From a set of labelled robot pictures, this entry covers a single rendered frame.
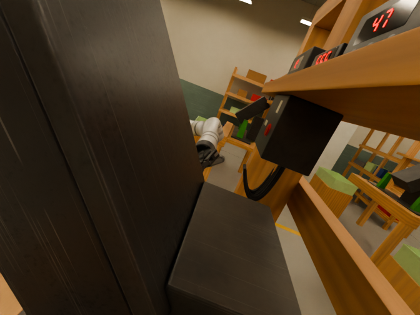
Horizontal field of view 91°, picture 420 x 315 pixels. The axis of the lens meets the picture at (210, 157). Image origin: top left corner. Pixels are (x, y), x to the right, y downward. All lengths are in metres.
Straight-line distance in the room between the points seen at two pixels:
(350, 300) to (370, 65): 0.37
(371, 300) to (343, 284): 0.06
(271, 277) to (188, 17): 8.10
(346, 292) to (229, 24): 7.77
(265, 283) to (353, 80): 0.27
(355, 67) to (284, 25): 7.73
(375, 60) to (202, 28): 7.87
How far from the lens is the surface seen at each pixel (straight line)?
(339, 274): 0.50
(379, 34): 0.31
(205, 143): 0.69
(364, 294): 0.45
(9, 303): 0.69
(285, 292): 0.36
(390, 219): 5.82
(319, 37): 1.17
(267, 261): 0.38
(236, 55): 7.71
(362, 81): 0.21
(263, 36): 7.83
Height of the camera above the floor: 1.46
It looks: 19 degrees down
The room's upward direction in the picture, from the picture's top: 21 degrees clockwise
